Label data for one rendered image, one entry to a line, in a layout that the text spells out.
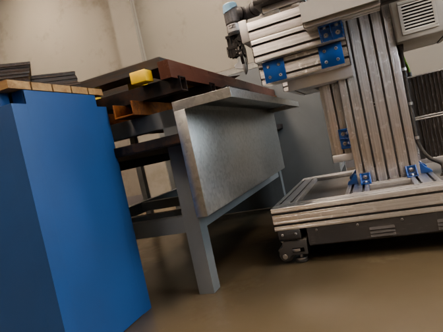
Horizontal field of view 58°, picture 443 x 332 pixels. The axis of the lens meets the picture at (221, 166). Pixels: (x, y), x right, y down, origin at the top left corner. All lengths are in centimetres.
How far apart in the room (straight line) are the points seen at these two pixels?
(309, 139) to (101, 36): 364
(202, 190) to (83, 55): 476
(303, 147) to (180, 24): 281
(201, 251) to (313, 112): 164
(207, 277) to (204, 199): 33
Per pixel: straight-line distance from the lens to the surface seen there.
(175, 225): 149
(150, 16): 539
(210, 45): 497
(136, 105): 142
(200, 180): 128
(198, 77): 157
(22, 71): 126
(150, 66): 142
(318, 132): 284
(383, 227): 156
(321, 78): 176
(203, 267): 148
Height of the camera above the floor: 51
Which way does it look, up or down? 3 degrees down
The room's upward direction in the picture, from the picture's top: 12 degrees counter-clockwise
